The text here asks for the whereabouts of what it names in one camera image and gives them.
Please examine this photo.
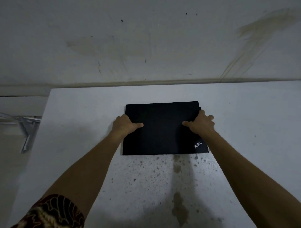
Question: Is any person's left hand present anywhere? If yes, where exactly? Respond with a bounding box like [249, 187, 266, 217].
[112, 114, 144, 139]

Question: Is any grey metal shelf bracket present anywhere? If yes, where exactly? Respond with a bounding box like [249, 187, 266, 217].
[0, 112, 42, 154]

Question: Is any dark patterned shirt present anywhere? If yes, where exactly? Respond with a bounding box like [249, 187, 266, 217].
[10, 194, 85, 228]

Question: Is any person's left forearm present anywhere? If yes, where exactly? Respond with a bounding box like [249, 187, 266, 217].
[41, 131, 125, 219]

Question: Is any person's right forearm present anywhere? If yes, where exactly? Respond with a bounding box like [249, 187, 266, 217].
[202, 130, 301, 228]

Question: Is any person's right hand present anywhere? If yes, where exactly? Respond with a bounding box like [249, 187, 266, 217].
[182, 109, 216, 137]

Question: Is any black laptop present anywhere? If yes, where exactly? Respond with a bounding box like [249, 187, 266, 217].
[122, 101, 209, 156]

